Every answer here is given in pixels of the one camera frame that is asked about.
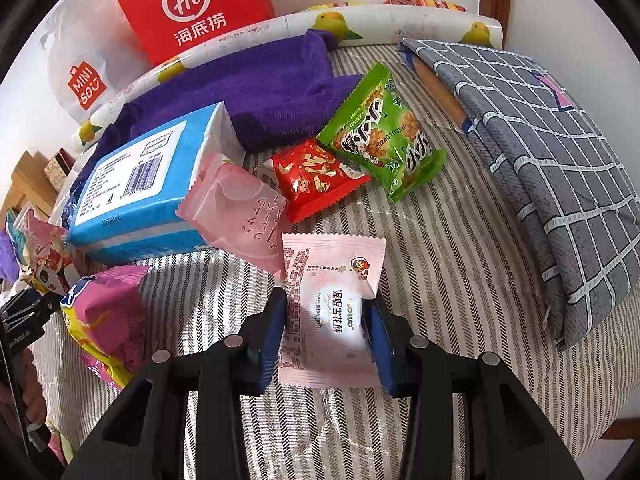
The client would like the grey checked pillow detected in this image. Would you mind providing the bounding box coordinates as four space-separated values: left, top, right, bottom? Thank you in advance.
400 39 639 350

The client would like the white Miniso plastic bag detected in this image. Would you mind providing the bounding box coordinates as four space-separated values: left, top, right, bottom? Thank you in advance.
40 0 151 124

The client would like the red Haidilao paper bag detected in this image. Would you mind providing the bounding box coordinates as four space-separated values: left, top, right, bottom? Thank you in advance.
117 0 274 65

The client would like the pink yellow chip bag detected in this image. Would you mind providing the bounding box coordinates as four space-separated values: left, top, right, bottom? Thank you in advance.
61 264 150 389

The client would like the blue tissue pack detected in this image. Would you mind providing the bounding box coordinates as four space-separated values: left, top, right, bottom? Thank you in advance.
68 102 245 266

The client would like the red snack packet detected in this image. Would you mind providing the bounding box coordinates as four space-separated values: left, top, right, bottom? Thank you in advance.
256 139 371 224

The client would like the long pink pastry snack pack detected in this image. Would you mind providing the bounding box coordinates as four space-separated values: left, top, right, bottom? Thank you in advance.
17 209 87 296

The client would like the rolled lemon print mat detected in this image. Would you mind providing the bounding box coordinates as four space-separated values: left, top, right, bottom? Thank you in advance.
70 4 504 153

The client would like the pale pink nougat packet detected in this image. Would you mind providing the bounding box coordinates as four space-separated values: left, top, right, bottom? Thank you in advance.
278 233 385 389

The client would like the pink peach snack packet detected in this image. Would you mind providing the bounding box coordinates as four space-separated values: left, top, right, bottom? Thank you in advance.
177 153 288 278

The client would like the striped quilt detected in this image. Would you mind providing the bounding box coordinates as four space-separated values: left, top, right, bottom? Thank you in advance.
32 46 639 479

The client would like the purple towel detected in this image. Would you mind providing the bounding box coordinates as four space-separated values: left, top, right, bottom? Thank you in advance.
61 30 362 228

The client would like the left hand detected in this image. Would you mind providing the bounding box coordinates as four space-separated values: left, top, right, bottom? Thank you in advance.
1 348 47 434

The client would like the green snack packet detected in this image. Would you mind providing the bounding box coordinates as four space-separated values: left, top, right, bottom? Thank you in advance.
317 63 447 203

